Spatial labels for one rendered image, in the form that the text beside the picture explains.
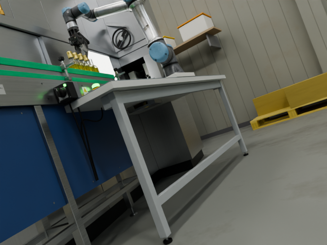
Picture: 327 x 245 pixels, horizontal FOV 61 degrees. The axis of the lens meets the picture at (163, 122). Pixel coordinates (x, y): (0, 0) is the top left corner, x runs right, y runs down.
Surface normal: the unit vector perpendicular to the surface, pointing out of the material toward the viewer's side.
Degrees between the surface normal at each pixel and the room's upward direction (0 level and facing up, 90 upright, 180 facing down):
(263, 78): 90
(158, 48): 97
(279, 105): 90
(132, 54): 90
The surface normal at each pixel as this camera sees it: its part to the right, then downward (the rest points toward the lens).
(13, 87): 0.89, -0.34
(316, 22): -0.49, 0.16
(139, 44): -0.30, 0.09
